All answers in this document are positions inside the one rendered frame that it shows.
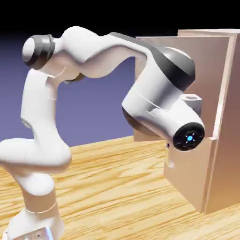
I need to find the light wood cabinet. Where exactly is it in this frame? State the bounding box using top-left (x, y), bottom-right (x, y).
top-left (133, 28), bottom-right (240, 216)

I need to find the pale curved door handle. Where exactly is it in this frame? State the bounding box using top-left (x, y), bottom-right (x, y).
top-left (165, 142), bottom-right (176, 169)

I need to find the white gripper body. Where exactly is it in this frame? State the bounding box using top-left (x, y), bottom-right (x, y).
top-left (180, 94), bottom-right (203, 115)

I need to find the small light wood cabinet door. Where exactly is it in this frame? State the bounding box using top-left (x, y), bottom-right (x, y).
top-left (162, 137), bottom-right (217, 214)

